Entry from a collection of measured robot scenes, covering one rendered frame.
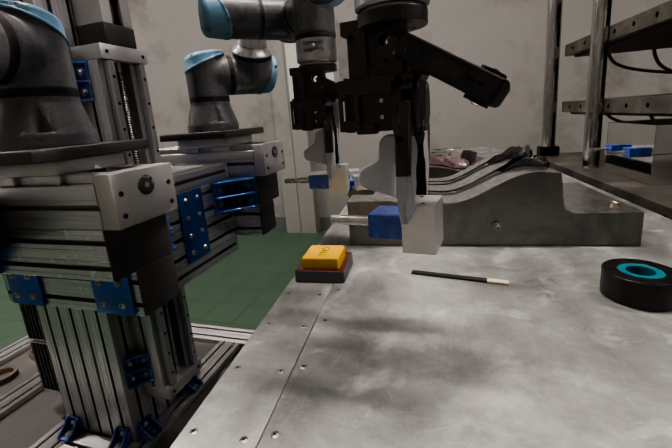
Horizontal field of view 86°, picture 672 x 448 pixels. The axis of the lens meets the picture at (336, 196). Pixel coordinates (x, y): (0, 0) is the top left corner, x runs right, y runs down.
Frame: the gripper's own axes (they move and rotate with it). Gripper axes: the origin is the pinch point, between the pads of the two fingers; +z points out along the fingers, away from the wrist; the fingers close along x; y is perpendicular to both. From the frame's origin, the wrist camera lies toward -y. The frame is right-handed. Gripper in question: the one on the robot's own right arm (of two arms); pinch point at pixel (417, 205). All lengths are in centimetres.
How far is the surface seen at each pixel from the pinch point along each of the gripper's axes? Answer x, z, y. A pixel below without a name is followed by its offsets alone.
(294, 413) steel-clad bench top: 16.6, 15.0, 7.5
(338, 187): -23.9, 3.3, 20.9
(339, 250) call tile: -11.9, 11.3, 15.8
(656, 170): -94, 12, -48
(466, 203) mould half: -28.5, 6.9, -2.3
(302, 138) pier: -243, 7, 157
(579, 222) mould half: -32.6, 10.6, -20.4
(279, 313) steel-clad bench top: 2.8, 15.0, 18.4
